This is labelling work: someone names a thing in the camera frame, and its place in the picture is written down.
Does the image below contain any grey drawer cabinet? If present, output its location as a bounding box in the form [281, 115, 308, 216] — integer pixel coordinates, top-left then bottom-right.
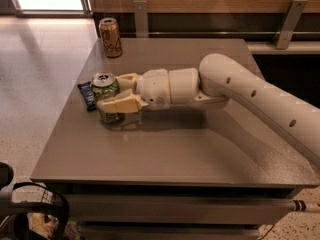
[32, 38, 318, 240]

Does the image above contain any blue rxbar wrapper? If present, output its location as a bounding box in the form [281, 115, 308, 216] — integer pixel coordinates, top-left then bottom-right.
[77, 81, 96, 111]

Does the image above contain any orange-brown soda can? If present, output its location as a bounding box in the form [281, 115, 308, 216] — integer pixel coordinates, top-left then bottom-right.
[99, 18, 122, 58]

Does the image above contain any left metal wall bracket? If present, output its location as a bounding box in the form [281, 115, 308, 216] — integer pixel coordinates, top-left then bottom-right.
[133, 0, 149, 38]

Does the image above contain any green soda can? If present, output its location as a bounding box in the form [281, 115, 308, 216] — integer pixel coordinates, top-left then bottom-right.
[91, 72, 124, 124]

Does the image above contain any metal wall bracket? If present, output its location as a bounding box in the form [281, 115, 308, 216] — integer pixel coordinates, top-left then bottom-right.
[133, 0, 149, 38]
[274, 0, 308, 50]

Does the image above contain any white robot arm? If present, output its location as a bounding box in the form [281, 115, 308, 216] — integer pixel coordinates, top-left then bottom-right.
[92, 53, 320, 165]

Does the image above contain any glass door frame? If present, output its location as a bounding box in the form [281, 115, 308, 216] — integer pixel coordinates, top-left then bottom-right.
[3, 0, 93, 18]

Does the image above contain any right metal wall bracket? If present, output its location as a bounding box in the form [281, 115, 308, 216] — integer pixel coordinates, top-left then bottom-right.
[274, 0, 308, 50]

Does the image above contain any grey drawer handle bar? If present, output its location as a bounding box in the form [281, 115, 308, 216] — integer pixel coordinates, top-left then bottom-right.
[291, 200, 320, 213]

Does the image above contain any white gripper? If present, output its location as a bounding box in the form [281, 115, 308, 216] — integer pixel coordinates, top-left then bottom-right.
[96, 69, 171, 114]

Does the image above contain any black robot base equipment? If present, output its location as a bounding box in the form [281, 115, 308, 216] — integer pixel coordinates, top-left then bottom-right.
[0, 162, 69, 240]

